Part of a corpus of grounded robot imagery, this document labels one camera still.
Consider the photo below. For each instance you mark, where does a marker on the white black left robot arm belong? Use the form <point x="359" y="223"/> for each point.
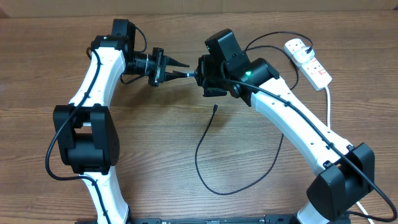
<point x="84" y="130"/>

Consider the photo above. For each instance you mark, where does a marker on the white charger plug adapter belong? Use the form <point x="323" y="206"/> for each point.
<point x="303" y="56"/>

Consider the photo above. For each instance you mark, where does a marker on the white power extension strip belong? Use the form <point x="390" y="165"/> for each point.
<point x="313" y="71"/>

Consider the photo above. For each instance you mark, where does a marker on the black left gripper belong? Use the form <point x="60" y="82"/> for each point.
<point x="160" y="74"/>

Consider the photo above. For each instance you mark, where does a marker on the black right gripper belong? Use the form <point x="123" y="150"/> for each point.
<point x="206" y="66"/>

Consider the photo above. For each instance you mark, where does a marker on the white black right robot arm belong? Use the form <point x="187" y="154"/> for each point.
<point x="344" y="173"/>

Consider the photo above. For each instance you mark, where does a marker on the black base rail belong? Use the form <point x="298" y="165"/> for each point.
<point x="267" y="219"/>

